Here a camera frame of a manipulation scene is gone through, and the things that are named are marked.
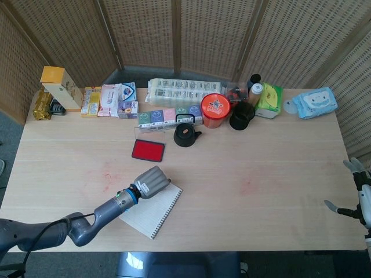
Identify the woven folding screen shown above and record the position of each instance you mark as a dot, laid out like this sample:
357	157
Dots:
203	34

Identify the black teapot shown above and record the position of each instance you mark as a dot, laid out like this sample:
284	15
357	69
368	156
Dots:
184	136

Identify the black bottle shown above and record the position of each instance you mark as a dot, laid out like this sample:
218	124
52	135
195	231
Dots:
255	78

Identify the small purple box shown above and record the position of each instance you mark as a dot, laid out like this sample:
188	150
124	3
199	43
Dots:
127	110

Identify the green tissue pack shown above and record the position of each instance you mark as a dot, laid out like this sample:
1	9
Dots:
269	100

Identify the clear ink pad lid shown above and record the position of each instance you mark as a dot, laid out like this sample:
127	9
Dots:
150	131

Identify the pink wet wipes pack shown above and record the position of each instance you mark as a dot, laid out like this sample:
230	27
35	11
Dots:
108	100

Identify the multicolour pocket tissue row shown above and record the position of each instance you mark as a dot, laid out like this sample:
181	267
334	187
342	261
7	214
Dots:
158	117

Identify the white lined spiral notebook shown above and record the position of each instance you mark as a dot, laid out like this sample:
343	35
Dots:
156	214

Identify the blue wet wipes pack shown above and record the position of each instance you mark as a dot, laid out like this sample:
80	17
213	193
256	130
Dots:
314	102

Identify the orange lidded tub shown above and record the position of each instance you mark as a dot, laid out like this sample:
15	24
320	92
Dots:
215	108

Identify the blue white carton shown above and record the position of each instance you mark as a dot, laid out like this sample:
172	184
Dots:
128	91

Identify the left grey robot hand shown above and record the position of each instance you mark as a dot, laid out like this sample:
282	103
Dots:
150	184

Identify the tall yellow cream gift box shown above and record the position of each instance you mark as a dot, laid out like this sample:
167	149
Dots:
62	91

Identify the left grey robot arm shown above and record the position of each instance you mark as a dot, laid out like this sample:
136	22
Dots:
81	228

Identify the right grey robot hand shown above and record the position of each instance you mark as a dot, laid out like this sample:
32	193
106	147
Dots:
365	202

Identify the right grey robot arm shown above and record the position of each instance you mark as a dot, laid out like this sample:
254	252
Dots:
368	240

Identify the amber bottle white cap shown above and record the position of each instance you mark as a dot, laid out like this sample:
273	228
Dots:
255	92

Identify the black mesh pen cup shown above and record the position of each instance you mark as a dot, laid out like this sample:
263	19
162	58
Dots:
240	118

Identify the yellow snack box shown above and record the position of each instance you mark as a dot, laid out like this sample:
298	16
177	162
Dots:
91	101

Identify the gold foil package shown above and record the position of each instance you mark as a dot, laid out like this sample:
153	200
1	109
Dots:
42	105

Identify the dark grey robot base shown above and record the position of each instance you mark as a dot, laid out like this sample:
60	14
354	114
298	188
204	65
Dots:
179	265

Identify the red ink pad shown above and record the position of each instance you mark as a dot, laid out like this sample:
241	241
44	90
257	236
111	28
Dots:
149	150

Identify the large clear-wrapped tissue pack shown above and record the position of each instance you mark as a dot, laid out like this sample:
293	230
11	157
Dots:
179	91

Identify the clear plastic clip box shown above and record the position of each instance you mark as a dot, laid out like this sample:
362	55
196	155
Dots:
237	91

